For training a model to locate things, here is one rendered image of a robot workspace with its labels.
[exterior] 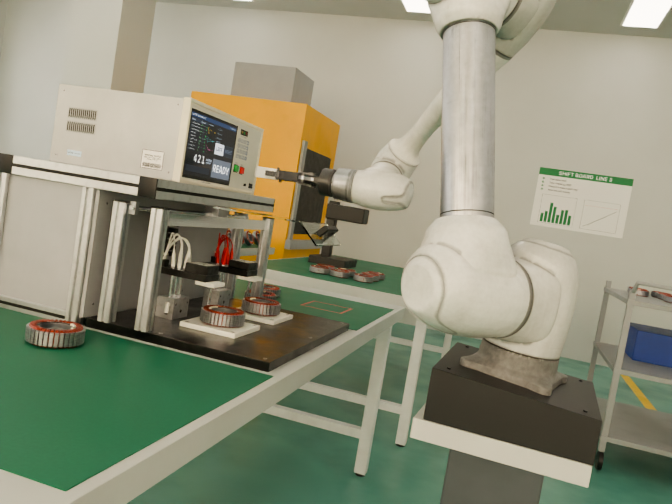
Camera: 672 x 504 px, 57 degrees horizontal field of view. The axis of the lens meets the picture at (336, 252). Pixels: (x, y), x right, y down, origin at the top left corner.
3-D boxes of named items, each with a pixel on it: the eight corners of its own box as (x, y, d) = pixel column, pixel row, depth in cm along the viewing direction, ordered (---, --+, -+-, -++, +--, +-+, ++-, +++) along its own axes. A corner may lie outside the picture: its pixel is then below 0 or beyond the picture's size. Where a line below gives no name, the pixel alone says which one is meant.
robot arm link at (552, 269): (578, 361, 123) (607, 255, 120) (520, 359, 112) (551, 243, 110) (515, 335, 136) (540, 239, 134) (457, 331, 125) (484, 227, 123)
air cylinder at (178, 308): (187, 316, 162) (190, 296, 162) (171, 320, 155) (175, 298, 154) (170, 312, 163) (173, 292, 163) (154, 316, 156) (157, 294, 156)
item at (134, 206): (247, 222, 199) (249, 213, 199) (133, 214, 140) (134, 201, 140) (243, 221, 200) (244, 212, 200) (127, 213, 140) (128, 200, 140)
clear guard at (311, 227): (340, 245, 190) (344, 226, 189) (316, 246, 167) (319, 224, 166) (245, 228, 199) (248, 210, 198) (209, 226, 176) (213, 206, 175)
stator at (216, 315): (251, 324, 159) (253, 310, 159) (232, 331, 148) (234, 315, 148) (212, 316, 162) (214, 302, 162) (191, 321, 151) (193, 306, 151)
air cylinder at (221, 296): (228, 307, 185) (231, 289, 185) (217, 309, 178) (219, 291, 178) (213, 303, 187) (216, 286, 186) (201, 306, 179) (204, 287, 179)
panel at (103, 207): (217, 294, 205) (230, 205, 203) (83, 317, 142) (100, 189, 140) (214, 293, 206) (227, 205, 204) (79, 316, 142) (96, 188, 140)
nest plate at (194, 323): (259, 330, 160) (260, 325, 160) (234, 338, 146) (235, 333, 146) (208, 318, 164) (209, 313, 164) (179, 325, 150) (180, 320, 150)
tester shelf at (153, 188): (273, 212, 200) (275, 198, 200) (154, 199, 135) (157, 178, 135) (156, 192, 212) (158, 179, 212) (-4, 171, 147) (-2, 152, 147)
